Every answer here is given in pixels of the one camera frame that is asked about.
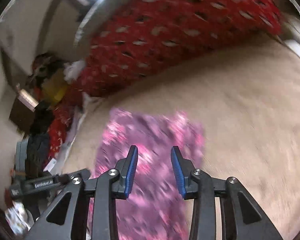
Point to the red patterned pillow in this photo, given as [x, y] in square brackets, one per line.
[144, 37]

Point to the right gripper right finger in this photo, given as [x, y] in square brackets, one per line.
[241, 215]

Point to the yellow bag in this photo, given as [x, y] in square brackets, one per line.
[53, 89]

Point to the white papers stack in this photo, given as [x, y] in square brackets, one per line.
[64, 129]

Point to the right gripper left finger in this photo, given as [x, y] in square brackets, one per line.
[67, 216]

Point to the purple floral cloth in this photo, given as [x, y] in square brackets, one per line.
[154, 209]

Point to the beige plush blanket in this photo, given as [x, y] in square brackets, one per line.
[247, 98]

